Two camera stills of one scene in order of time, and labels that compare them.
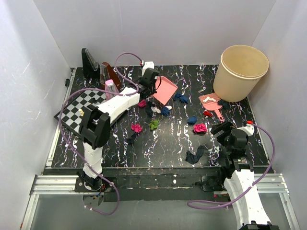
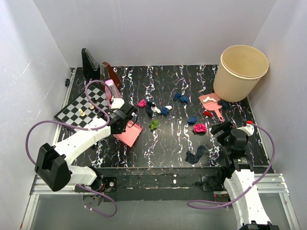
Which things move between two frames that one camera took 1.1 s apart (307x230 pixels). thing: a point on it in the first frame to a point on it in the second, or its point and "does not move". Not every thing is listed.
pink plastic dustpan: (165, 88) to (133, 132)
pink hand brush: (210, 102) does not move
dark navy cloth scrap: (225, 105) does not move
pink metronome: (110, 86) does not move
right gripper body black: (226, 127) does not move
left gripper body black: (153, 90) to (123, 130)
